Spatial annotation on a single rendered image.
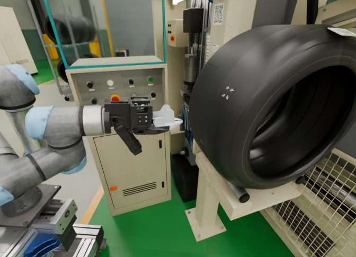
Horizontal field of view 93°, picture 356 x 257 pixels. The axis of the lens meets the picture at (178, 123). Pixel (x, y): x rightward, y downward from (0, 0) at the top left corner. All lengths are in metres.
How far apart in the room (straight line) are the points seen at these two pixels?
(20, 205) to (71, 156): 0.64
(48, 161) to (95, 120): 0.15
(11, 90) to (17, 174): 0.37
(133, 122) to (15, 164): 0.26
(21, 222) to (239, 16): 1.27
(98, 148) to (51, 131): 0.82
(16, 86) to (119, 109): 0.44
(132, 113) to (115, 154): 0.89
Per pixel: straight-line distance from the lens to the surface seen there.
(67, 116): 0.45
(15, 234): 1.20
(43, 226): 1.13
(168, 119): 0.47
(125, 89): 1.13
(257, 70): 0.46
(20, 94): 0.81
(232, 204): 0.76
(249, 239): 1.72
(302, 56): 0.50
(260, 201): 0.89
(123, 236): 1.69
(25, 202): 1.10
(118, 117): 0.45
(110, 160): 1.33
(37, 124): 0.46
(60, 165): 0.51
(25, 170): 0.50
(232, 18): 0.82
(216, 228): 1.68
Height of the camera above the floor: 1.46
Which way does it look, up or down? 30 degrees down
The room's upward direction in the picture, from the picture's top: straight up
